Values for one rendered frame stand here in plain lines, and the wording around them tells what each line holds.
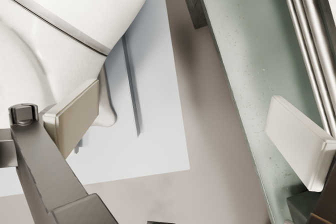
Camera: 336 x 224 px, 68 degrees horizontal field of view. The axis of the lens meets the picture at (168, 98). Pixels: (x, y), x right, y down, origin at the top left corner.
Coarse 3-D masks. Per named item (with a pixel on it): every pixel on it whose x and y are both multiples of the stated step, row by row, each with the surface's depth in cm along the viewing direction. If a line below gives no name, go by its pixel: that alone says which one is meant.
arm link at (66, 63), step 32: (0, 0) 24; (0, 32) 22; (32, 32) 25; (64, 32) 26; (0, 64) 22; (32, 64) 24; (64, 64) 27; (96, 64) 31; (0, 96) 22; (32, 96) 24; (64, 96) 28
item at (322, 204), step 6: (330, 174) 10; (330, 180) 9; (324, 186) 9; (330, 186) 9; (324, 192) 9; (330, 192) 9; (318, 198) 8; (324, 198) 8; (330, 198) 8; (318, 204) 8; (324, 204) 8; (330, 204) 8; (318, 210) 8; (324, 210) 8; (330, 210) 8; (312, 216) 7; (318, 216) 7; (324, 216) 8; (330, 216) 8; (306, 222) 7; (312, 222) 7; (318, 222) 7; (324, 222) 7; (330, 222) 7
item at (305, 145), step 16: (272, 96) 18; (272, 112) 18; (288, 112) 16; (272, 128) 18; (288, 128) 15; (304, 128) 14; (320, 128) 13; (288, 144) 15; (304, 144) 14; (320, 144) 12; (288, 160) 15; (304, 160) 13; (320, 160) 12; (304, 176) 13; (320, 176) 12
